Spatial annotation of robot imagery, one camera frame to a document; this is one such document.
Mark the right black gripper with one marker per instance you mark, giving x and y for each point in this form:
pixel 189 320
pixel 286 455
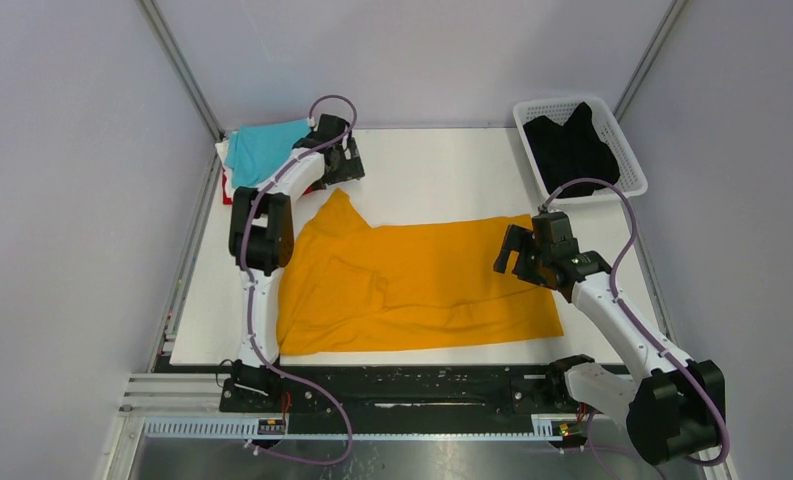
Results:
pixel 518 239

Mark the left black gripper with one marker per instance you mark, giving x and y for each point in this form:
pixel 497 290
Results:
pixel 348 169

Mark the yellow t-shirt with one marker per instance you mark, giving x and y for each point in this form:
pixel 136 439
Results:
pixel 352 287

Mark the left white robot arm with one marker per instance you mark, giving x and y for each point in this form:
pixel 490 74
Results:
pixel 261 242

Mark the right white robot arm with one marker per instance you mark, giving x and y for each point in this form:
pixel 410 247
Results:
pixel 670 405

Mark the folded teal t-shirt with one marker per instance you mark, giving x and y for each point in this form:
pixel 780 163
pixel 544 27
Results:
pixel 255 153

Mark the black t-shirt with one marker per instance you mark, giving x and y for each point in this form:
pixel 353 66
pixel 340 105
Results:
pixel 569 151

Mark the white plastic basket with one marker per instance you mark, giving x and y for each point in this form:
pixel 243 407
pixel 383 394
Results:
pixel 632 180

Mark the folded red t-shirt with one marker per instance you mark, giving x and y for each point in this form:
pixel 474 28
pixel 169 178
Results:
pixel 228 190

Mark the folded white t-shirt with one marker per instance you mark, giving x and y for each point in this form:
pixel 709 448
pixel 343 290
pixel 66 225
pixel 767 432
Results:
pixel 224 156

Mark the slotted cable duct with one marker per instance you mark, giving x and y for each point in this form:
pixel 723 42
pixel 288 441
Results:
pixel 255 429

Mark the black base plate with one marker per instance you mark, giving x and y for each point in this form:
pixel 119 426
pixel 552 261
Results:
pixel 481 401

